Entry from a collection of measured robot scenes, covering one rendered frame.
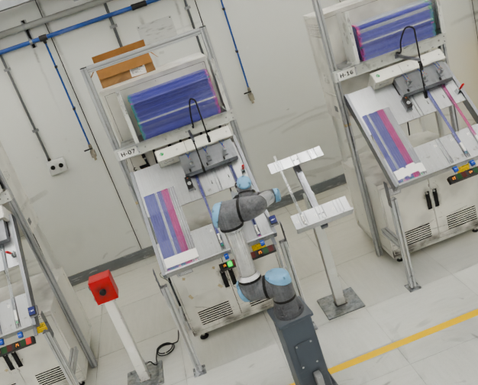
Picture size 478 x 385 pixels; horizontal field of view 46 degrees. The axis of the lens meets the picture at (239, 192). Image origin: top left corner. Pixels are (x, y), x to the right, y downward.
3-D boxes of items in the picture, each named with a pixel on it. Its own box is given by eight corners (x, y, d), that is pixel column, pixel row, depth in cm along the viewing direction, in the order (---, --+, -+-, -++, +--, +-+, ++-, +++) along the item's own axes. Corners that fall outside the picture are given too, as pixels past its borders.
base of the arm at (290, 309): (308, 312, 274) (303, 295, 271) (280, 325, 272) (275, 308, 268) (297, 298, 288) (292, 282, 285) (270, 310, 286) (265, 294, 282)
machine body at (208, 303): (295, 306, 380) (269, 227, 358) (197, 344, 375) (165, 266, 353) (271, 265, 440) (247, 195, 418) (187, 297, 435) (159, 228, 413)
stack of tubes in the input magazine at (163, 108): (222, 112, 343) (208, 69, 334) (143, 140, 340) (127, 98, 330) (218, 108, 355) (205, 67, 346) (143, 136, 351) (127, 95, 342)
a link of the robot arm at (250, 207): (259, 193, 253) (278, 182, 300) (237, 198, 256) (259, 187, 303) (266, 218, 254) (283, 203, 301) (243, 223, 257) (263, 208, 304)
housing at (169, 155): (234, 146, 359) (233, 134, 346) (162, 173, 356) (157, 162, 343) (230, 136, 363) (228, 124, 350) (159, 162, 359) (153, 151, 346)
